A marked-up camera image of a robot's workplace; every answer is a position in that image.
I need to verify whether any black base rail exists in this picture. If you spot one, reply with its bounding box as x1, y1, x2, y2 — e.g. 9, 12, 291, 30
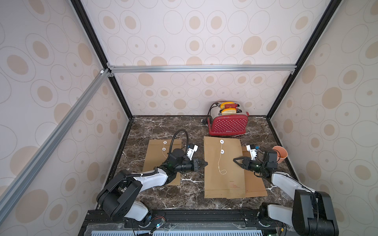
78, 209, 297, 236

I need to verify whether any back aluminium rail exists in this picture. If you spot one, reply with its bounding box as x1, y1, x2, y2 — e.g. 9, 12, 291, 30
102, 64, 297, 73

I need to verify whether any brown file envelope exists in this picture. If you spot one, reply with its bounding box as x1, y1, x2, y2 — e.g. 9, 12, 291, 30
241, 160, 268, 198
143, 139, 182, 186
204, 136, 246, 199

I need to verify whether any yellow toast slice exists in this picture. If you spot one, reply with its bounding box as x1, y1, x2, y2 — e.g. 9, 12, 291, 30
220, 108, 237, 115
220, 102, 238, 109

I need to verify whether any red polka dot toaster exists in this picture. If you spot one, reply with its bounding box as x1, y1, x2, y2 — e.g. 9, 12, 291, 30
204, 101, 249, 136

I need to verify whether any envelope white string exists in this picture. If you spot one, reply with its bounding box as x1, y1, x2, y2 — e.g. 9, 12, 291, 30
217, 141, 227, 175

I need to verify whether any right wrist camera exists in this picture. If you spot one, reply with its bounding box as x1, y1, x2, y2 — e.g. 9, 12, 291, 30
246, 145, 260, 160

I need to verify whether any front yellow toast slice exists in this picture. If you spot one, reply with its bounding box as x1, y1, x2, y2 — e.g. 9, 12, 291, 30
220, 108, 237, 115

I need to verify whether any left aluminium rail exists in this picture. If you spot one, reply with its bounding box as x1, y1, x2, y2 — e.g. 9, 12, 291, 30
1, 68, 110, 223

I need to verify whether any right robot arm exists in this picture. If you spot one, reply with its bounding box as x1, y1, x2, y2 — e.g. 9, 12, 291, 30
233, 149, 339, 236

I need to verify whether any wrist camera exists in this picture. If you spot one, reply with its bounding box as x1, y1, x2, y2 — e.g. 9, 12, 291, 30
246, 145, 260, 160
187, 144, 198, 161

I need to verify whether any pink cup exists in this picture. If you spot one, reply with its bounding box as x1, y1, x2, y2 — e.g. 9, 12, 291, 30
273, 146, 288, 163

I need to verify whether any black toaster power cable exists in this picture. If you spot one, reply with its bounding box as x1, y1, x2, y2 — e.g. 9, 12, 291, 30
203, 103, 219, 125

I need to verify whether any rear yellow toast slice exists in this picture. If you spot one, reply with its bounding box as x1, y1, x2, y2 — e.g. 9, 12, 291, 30
220, 102, 238, 109

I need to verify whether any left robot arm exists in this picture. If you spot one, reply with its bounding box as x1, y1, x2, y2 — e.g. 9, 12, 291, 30
96, 129, 208, 225

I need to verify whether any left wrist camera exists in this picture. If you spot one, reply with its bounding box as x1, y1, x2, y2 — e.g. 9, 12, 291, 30
187, 144, 198, 161

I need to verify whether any aluminium rail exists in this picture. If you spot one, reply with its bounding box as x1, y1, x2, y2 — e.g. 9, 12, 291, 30
102, 64, 297, 73
1, 68, 110, 223

